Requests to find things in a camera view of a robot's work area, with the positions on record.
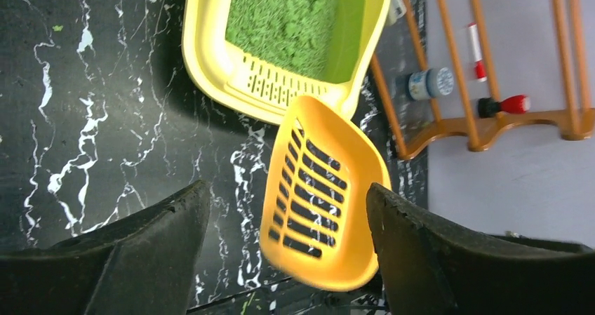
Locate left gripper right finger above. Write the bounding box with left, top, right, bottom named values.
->
left=366, top=183, right=594, bottom=314

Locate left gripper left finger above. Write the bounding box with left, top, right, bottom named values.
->
left=1, top=180, right=210, bottom=314

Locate orange litter scoop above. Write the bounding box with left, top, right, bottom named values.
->
left=259, top=95, right=391, bottom=292

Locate yellow litter box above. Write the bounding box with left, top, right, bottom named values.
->
left=182, top=0, right=390, bottom=125

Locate green cat litter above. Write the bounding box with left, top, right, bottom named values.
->
left=225, top=0, right=339, bottom=79

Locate red black stamp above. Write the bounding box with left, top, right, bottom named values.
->
left=477, top=95, right=530, bottom=119

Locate small blue white jar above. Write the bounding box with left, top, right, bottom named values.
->
left=394, top=67, right=455, bottom=102

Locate red capped marker on shelf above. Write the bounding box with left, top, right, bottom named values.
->
left=467, top=22, right=487, bottom=82

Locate wooden shelf rack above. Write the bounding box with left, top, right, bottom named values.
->
left=370, top=0, right=594, bottom=160

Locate grey white stapler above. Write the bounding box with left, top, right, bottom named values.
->
left=385, top=0, right=407, bottom=27

